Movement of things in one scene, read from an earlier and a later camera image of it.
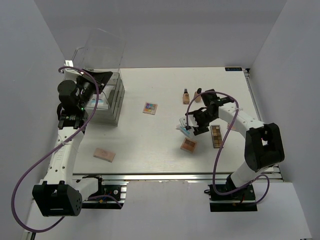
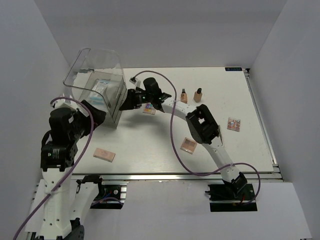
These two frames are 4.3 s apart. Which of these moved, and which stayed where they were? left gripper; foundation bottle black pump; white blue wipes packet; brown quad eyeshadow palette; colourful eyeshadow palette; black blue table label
Moved: white blue wipes packet; left gripper
Stayed: colourful eyeshadow palette; black blue table label; foundation bottle black pump; brown quad eyeshadow palette
